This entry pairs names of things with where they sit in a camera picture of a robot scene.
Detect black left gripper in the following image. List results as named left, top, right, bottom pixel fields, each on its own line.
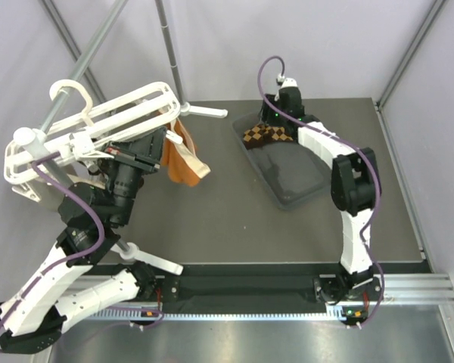
left=104, top=126, right=170, bottom=225

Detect white plastic clip hanger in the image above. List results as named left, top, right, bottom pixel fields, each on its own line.
left=3, top=79, right=181, bottom=202

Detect orange sock with cream cuff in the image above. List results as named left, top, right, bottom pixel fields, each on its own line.
left=161, top=119, right=210, bottom=187

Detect brown orange argyle sock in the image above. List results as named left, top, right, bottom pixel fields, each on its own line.
left=242, top=123, right=295, bottom=150

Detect cream white ribbed sock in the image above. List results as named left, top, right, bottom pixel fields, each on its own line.
left=32, top=166, right=89, bottom=212

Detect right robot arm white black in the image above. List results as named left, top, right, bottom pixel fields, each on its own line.
left=261, top=78, right=381, bottom=299

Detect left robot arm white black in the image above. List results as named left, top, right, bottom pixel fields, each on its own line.
left=0, top=127, right=182, bottom=355

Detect white stand base foot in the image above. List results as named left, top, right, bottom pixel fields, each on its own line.
left=111, top=240, right=184, bottom=275
left=180, top=102, right=229, bottom=119

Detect grey metal stand pole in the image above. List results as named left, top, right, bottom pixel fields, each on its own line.
left=37, top=0, right=137, bottom=258

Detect white pole joint connector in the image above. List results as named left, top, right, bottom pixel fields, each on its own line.
left=13, top=127, right=51, bottom=160

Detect thin grey back stand pole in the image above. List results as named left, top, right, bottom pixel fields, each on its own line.
left=154, top=0, right=186, bottom=106

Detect clear plastic bin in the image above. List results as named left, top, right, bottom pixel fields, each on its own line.
left=232, top=113, right=331, bottom=211

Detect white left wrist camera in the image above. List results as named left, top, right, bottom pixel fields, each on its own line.
left=59, top=131, right=113, bottom=162

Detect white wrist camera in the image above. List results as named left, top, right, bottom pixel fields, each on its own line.
left=59, top=131, right=113, bottom=162
left=276, top=75, right=298, bottom=89

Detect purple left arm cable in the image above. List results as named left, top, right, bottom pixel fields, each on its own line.
left=0, top=153, right=166, bottom=355

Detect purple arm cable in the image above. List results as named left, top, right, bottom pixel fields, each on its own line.
left=257, top=55, right=386, bottom=330
left=0, top=153, right=166, bottom=355

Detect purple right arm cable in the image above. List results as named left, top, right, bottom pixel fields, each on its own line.
left=257, top=55, right=386, bottom=330

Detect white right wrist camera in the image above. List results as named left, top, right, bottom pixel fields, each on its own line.
left=276, top=75, right=298, bottom=89

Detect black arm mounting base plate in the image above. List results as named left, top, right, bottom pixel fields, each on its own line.
left=159, top=275, right=381, bottom=315

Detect aluminium frame rail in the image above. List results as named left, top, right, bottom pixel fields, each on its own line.
left=74, top=274, right=454, bottom=324

